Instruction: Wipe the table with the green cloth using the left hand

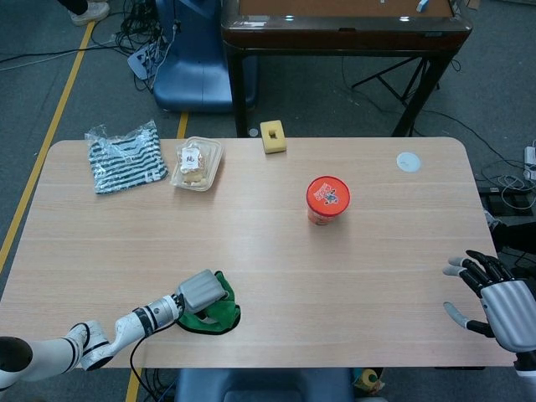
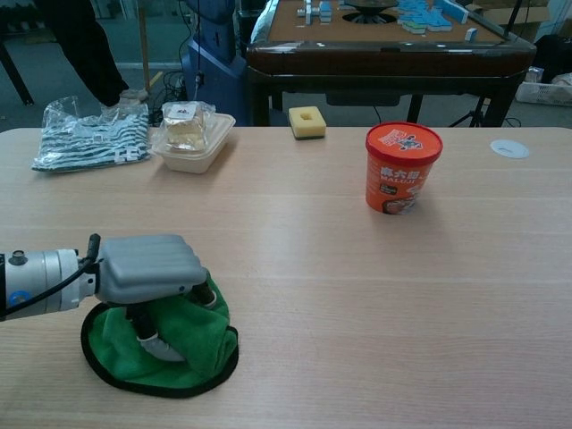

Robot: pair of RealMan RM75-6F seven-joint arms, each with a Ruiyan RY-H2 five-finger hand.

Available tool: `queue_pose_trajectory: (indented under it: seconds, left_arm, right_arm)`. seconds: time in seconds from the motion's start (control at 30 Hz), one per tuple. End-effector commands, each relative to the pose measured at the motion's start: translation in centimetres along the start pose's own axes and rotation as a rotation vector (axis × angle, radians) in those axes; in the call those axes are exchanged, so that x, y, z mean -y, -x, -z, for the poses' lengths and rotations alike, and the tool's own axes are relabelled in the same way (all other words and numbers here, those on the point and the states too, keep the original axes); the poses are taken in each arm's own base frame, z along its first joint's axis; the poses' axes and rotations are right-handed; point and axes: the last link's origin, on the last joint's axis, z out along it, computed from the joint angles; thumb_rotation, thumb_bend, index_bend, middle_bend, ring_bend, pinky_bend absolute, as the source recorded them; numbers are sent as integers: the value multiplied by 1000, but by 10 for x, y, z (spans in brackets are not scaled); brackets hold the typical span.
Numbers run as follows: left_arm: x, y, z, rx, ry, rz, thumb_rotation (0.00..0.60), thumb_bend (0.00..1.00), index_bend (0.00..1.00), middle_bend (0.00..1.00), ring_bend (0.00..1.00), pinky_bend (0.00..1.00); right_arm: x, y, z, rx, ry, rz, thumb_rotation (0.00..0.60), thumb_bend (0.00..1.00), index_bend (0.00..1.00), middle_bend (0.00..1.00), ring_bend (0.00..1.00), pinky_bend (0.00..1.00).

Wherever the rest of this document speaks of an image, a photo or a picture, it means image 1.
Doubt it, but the robot left five-finger hand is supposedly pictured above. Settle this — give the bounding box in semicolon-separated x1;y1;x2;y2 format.
174;270;236;324

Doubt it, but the robot right five-finger hand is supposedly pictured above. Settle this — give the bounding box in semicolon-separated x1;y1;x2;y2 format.
442;250;536;353

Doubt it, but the green microfibre cloth black trim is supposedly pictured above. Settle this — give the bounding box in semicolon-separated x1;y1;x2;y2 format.
178;271;243;336

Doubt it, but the black floor plate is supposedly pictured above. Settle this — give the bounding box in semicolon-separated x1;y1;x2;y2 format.
477;186;536;217

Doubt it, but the blue robot torso base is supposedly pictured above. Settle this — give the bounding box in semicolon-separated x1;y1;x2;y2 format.
173;367;357;402

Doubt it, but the plastic wrapped bread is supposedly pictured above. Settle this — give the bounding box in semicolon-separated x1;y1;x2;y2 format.
178;141;209;188

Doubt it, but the clear plastic snack box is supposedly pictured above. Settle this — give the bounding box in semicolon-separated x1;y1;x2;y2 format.
168;136;226;193

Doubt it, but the striped garment in plastic bag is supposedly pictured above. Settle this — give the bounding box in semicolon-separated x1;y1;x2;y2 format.
84;119;165;195

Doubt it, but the orange instant noodle cup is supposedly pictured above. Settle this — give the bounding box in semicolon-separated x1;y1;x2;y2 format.
305;175;352;228

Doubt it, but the yellow dish sponge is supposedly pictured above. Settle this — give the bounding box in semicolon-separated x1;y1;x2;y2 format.
259;120;288;155

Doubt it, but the blue chair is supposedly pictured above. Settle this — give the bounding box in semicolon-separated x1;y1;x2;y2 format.
152;0;259;114

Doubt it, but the white power strip with plugs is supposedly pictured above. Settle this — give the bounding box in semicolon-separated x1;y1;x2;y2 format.
126;44;159;80

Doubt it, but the black tripod stand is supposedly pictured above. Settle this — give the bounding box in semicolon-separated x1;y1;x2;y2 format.
350;56;441;106

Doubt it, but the dark wooden mahjong table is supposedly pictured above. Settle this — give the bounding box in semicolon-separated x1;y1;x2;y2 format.
220;0;473;138

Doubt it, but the white sneaker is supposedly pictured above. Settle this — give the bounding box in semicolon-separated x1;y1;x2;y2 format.
69;0;111;27

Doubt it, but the person's black trouser leg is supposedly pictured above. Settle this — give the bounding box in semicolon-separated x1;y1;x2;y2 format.
56;0;90;13

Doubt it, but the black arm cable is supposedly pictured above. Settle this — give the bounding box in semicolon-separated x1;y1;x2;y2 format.
128;330;168;402

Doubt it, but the white thin cable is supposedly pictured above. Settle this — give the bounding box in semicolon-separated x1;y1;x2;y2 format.
496;173;532;209

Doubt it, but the grey table cable cap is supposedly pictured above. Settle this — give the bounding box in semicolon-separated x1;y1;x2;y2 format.
395;152;421;173

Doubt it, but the floor cable bundle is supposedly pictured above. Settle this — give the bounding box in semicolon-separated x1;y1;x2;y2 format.
90;0;177;95

